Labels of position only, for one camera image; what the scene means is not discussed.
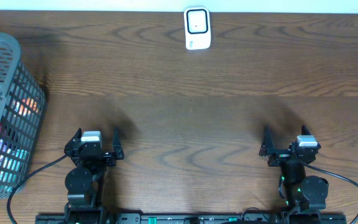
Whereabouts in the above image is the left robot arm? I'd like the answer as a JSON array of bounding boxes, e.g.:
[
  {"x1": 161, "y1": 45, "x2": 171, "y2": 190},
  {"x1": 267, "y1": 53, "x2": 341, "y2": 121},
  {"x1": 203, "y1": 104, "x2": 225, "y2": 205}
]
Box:
[{"x1": 63, "y1": 129, "x2": 124, "y2": 224}]

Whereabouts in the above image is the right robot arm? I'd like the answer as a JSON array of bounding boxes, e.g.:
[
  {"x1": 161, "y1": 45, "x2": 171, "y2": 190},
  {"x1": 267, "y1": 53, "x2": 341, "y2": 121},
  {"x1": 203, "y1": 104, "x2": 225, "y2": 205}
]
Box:
[{"x1": 259, "y1": 125, "x2": 329, "y2": 223}]

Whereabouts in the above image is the white barcode scanner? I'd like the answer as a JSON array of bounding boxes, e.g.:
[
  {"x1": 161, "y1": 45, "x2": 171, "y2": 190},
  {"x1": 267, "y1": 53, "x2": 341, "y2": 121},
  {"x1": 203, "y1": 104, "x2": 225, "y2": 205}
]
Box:
[{"x1": 183, "y1": 7, "x2": 211, "y2": 50}]

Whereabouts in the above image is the orange Kleenex tissue pack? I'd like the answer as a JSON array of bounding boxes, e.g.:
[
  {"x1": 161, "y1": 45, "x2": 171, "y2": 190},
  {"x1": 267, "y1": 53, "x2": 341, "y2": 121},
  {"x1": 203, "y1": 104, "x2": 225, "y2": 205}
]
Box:
[{"x1": 12, "y1": 98, "x2": 40, "y2": 117}]

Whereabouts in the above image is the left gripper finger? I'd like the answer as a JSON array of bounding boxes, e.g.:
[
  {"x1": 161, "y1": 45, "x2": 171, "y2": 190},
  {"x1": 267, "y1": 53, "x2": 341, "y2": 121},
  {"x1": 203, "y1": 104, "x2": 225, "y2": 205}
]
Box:
[
  {"x1": 112, "y1": 129, "x2": 122, "y2": 153},
  {"x1": 71, "y1": 128, "x2": 82, "y2": 141}
]

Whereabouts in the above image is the green wet wipes packet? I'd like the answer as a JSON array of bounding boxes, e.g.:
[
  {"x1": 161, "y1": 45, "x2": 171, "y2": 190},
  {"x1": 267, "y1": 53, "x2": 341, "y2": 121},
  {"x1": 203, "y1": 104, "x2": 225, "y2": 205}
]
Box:
[{"x1": 0, "y1": 149, "x2": 29, "y2": 194}]

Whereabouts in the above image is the grey plastic mesh basket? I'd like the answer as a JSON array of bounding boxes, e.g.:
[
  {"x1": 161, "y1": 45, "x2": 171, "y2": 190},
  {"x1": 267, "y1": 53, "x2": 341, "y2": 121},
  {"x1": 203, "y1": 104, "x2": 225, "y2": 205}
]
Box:
[{"x1": 0, "y1": 33, "x2": 46, "y2": 198}]

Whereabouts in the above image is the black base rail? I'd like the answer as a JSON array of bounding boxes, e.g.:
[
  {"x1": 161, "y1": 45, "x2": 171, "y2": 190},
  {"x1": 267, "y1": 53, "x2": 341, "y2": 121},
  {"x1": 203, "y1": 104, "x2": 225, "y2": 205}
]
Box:
[{"x1": 35, "y1": 212, "x2": 347, "y2": 224}]

